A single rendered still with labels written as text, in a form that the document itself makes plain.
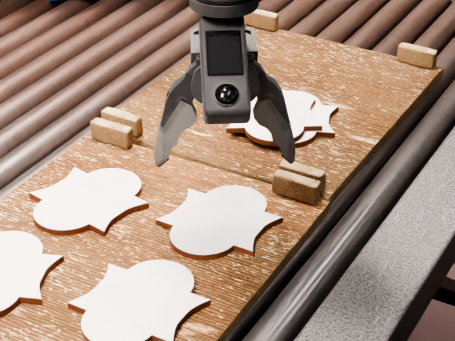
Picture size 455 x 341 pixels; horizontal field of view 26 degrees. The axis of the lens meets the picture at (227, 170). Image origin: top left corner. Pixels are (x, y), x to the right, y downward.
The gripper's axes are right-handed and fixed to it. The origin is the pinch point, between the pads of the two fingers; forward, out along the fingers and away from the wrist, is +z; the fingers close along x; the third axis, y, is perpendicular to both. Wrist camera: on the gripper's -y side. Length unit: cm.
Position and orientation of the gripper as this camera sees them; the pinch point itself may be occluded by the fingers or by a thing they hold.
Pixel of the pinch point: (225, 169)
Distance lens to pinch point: 109.1
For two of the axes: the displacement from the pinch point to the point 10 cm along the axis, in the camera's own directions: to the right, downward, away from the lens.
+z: 0.0, 8.4, 5.4
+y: -0.5, -5.4, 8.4
